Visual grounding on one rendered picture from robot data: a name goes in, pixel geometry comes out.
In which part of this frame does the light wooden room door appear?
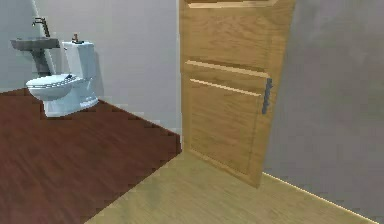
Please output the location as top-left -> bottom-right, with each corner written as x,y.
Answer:
178,0 -> 297,189

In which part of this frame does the white toilet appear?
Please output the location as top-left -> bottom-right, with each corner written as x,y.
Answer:
25,40 -> 100,118

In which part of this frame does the small brown object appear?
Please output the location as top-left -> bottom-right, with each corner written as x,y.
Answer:
71,32 -> 85,45

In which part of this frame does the dark metal faucet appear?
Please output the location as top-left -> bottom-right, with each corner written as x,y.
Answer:
31,17 -> 51,38

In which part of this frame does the grey door handle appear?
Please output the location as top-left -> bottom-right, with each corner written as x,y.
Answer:
261,77 -> 274,115

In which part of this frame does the grey pedestal sink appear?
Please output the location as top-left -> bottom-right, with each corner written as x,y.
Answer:
10,36 -> 61,77

